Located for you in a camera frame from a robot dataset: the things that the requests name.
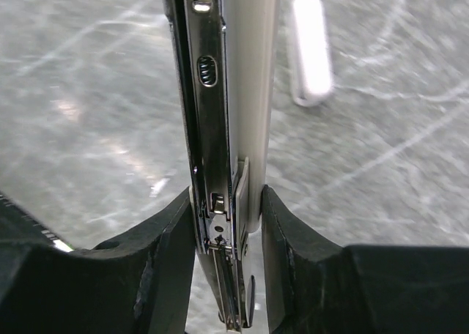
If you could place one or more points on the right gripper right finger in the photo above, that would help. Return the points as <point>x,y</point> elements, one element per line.
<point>314,285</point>

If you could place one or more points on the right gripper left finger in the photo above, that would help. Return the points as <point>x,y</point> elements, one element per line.
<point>136,282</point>

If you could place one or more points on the long metal stapler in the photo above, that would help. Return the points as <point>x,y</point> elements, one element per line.
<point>225,52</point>

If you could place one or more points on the white stapler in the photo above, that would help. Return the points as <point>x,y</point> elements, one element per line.
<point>309,53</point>

